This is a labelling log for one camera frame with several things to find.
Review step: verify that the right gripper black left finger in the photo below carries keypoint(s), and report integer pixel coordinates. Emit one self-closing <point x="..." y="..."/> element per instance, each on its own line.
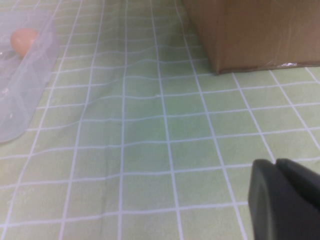
<point x="275" y="212"/>

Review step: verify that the green checked tablecloth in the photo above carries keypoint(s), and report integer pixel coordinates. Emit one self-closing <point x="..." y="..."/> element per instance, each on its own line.
<point x="150" y="150"/>

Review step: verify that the brown cardboard box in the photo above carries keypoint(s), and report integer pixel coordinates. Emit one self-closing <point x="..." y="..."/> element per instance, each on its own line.
<point x="250" y="32"/>

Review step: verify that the orange egg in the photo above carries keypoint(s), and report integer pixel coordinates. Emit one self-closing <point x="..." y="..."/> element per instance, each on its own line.
<point x="22" y="40"/>

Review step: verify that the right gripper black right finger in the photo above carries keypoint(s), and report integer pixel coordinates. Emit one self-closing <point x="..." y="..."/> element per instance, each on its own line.
<point x="305" y="182"/>

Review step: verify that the clear plastic egg box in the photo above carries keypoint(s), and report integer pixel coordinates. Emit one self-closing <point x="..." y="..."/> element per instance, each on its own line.
<point x="25" y="100"/>

